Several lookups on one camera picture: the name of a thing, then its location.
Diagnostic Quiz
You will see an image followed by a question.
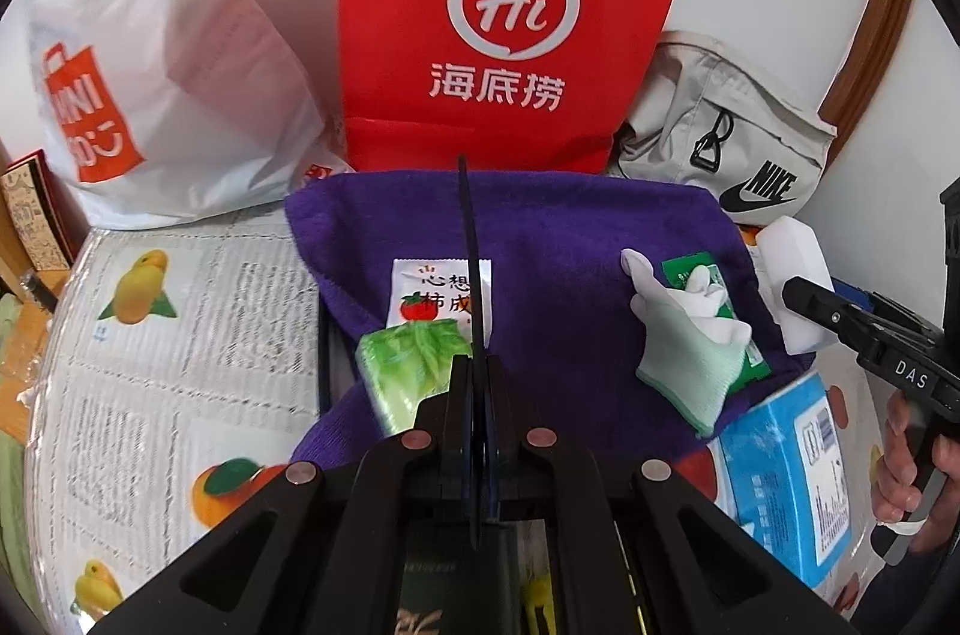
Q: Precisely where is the green pocket tissue pack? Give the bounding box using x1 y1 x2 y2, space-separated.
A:
356 318 472 435

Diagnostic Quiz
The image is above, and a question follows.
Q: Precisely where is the white persimmon wipe sachet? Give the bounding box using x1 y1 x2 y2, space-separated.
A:
386 258 472 341

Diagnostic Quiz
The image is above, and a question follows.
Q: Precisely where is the brown door frame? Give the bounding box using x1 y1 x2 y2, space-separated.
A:
818 0 913 164

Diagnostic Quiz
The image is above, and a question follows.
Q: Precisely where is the white and green glove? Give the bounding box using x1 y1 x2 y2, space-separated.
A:
620 248 752 438

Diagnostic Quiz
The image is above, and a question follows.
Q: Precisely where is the white sponge block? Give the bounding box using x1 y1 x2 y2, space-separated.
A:
750 216 838 356

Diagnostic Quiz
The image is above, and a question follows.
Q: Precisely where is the green wet wipe sachet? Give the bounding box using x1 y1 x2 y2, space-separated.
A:
659 251 773 395

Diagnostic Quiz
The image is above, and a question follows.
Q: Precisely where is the blue tissue pack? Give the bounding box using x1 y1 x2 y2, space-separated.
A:
708 372 851 589

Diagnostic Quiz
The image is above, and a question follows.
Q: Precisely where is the red Haidilao paper bag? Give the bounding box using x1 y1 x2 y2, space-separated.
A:
338 0 672 174

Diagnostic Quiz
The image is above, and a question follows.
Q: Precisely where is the person's right hand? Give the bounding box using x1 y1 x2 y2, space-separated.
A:
871 392 960 554

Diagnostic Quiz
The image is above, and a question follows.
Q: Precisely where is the white Miniso plastic bag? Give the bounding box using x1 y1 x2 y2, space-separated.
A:
28 0 347 231

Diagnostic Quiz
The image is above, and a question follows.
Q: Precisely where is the brown framed picture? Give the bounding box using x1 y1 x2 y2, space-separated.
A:
2 149 76 271

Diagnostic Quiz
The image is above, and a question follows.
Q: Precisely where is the grey Nike waist bag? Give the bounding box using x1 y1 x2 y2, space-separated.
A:
607 31 836 227

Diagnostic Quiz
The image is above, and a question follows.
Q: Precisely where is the purple towel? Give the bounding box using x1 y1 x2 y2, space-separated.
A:
285 170 814 461

